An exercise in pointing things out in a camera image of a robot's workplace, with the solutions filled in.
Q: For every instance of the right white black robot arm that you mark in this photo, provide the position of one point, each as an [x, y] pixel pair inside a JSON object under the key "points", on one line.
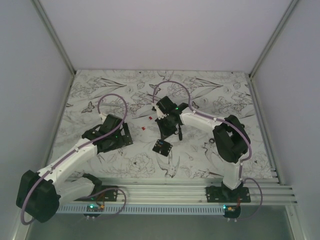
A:
{"points": [[232, 142]]}

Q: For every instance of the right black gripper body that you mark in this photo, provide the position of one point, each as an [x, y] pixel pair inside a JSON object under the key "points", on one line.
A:
{"points": [[166, 128]]}

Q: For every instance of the controller board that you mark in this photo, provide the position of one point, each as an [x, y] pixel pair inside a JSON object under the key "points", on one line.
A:
{"points": [[232, 212], [93, 211]]}

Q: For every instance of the left controller board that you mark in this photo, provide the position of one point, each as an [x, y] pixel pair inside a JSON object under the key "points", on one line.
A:
{"points": [[93, 211]]}

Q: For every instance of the black handled screwdriver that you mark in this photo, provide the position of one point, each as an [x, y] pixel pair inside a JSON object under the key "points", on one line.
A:
{"points": [[180, 135]]}

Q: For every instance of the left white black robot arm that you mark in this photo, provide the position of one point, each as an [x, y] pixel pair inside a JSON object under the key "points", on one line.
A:
{"points": [[41, 193]]}

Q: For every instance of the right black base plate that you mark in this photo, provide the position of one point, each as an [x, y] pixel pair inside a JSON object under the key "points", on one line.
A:
{"points": [[219, 194]]}

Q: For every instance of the black fuse box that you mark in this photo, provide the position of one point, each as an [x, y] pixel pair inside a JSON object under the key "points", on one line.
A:
{"points": [[162, 147]]}

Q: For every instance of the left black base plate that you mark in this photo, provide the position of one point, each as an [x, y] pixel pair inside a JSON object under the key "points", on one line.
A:
{"points": [[103, 193]]}

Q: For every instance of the white slotted cable duct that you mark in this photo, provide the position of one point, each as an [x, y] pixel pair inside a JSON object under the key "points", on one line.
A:
{"points": [[147, 209]]}

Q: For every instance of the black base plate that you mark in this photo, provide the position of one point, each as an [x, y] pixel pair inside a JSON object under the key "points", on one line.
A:
{"points": [[103, 193], [219, 194]]}

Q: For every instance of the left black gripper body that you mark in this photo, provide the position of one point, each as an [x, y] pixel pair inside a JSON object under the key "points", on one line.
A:
{"points": [[119, 141]]}

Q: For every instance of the floral patterned mat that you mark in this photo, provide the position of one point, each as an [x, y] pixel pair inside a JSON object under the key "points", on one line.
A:
{"points": [[130, 93]]}

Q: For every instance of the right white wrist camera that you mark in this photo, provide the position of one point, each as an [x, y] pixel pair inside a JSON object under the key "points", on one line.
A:
{"points": [[159, 113]]}

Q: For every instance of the aluminium rail base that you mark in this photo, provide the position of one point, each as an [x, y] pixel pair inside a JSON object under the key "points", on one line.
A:
{"points": [[193, 190]]}

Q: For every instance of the right controller board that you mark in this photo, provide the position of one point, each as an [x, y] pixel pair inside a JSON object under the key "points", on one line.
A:
{"points": [[232, 212]]}

